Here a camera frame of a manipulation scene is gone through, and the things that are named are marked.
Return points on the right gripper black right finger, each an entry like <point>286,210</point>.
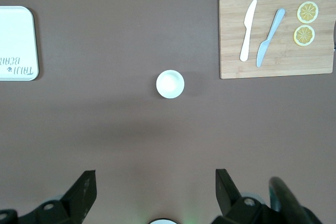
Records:
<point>231,205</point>

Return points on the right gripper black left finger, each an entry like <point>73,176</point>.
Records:
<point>78,200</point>

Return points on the white plastic knife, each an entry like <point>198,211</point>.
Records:
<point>248,30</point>

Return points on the bamboo cutting board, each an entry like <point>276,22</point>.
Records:
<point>283,58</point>

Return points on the white plastic cup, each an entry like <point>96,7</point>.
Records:
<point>170,84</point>

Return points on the yellow lemon slice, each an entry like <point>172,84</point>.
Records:
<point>304,35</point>
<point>307,12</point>

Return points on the grey plastic knife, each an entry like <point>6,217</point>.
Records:
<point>271,33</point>

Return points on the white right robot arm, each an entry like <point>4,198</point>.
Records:
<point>163,222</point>

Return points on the beige bear print tray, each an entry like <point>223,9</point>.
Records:
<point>15,37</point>

